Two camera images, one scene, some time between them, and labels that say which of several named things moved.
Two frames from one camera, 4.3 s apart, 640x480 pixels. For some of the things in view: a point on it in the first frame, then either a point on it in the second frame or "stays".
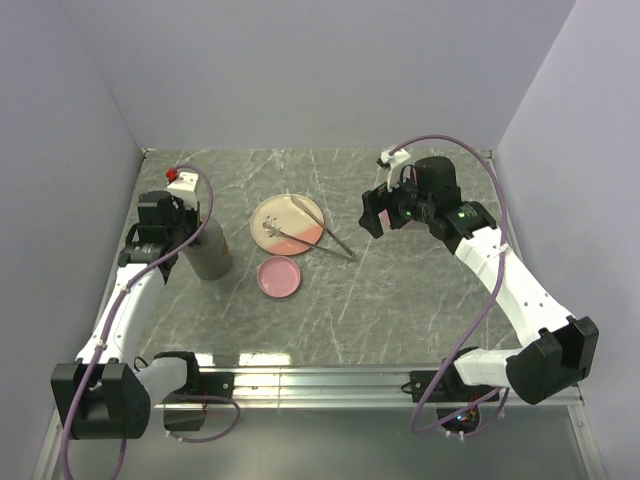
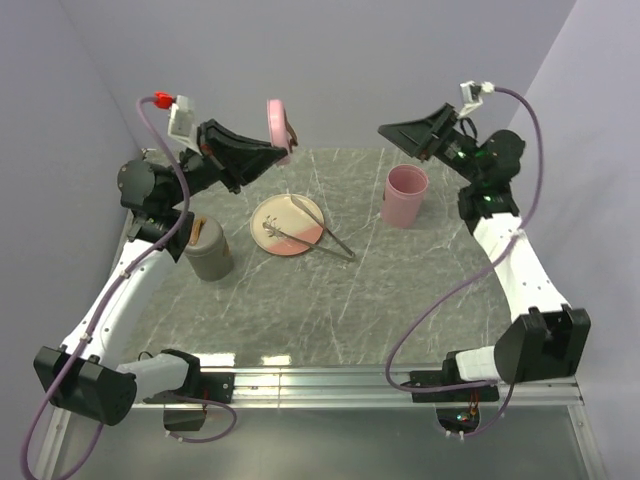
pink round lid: [278, 276] -> [278, 127]
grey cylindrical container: [209, 254] stays
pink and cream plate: [287, 214] stays
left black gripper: [193, 214] -> [235, 158]
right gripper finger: [374, 202] -> [422, 138]
